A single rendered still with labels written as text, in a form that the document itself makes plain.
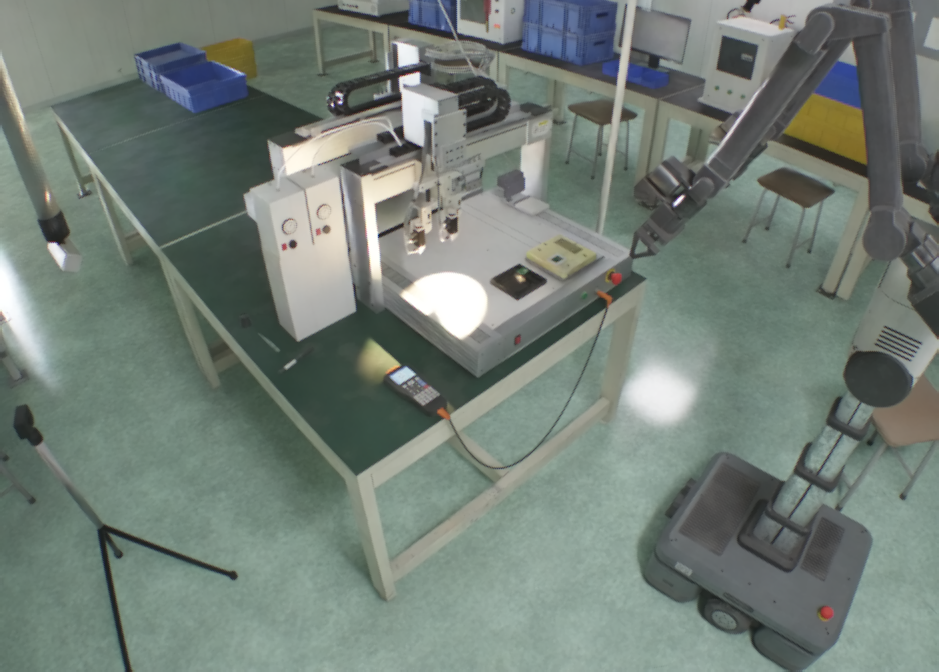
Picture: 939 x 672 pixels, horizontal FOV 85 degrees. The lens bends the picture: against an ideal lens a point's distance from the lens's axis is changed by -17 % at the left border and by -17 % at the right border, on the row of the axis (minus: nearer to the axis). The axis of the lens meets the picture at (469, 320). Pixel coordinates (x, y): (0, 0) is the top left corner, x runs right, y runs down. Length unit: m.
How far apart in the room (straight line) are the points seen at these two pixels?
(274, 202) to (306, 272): 0.26
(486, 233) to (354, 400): 0.77
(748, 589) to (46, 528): 2.57
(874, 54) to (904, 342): 0.63
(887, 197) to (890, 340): 0.40
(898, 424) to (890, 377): 0.92
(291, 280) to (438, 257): 0.50
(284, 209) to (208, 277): 0.70
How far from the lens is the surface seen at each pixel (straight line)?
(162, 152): 3.52
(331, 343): 1.83
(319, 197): 1.67
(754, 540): 2.07
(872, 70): 1.13
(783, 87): 1.16
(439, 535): 2.07
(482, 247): 2.00
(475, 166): 1.74
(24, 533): 2.82
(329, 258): 1.78
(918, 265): 1.21
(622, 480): 2.44
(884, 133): 1.15
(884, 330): 1.45
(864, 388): 1.55
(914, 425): 2.47
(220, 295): 2.15
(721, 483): 2.21
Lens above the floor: 1.93
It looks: 39 degrees down
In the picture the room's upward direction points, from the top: straight up
